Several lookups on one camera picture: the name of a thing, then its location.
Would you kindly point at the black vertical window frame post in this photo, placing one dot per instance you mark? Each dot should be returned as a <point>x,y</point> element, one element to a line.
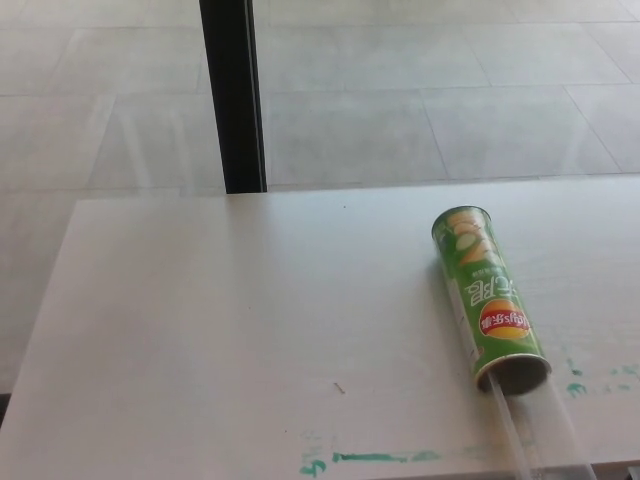
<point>232,95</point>

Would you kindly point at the green Lay's chips can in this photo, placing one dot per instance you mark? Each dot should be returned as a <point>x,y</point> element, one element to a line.
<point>487,295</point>

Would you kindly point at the clear plastic chips tray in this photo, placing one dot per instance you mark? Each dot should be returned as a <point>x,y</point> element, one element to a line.
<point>540,430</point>

